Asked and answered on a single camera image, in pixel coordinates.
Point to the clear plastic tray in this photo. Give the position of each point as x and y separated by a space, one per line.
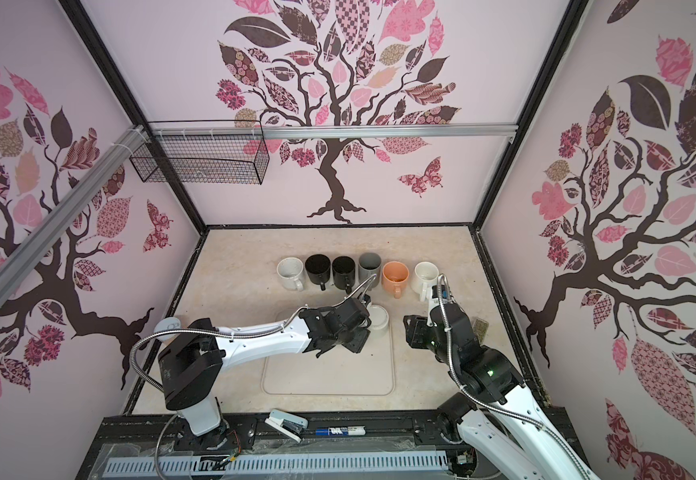
337 373

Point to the white ribbed mug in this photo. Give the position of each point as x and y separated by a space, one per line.
423 279

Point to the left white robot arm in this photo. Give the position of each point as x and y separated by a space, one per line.
191 363

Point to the back aluminium rail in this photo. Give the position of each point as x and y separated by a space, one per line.
336 131

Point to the cream mug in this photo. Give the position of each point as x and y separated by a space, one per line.
291 274

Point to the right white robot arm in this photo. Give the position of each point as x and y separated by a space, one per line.
494 411

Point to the peach orange mug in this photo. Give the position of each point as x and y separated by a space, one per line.
395 277

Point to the black wire basket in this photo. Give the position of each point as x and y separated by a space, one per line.
223 153

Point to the orange can white lid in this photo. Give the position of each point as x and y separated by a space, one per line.
167 327

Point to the green spice jar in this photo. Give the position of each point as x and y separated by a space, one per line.
480 328

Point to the white stapler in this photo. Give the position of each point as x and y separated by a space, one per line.
290 425

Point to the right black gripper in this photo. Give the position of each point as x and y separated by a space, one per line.
415 329

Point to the aluminium rail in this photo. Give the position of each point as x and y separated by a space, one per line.
30 252
336 131

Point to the white slotted cable duct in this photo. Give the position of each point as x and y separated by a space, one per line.
190 467

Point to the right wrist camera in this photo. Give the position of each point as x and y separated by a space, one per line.
437 295

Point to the left aluminium rail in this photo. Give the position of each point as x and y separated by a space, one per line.
30 252

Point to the blue white marker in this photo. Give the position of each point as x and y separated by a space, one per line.
341 431

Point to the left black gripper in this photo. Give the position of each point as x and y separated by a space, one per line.
361 337

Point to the black and white mug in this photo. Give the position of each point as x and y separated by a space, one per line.
318 270

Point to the grey mug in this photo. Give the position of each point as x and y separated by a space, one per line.
369 267

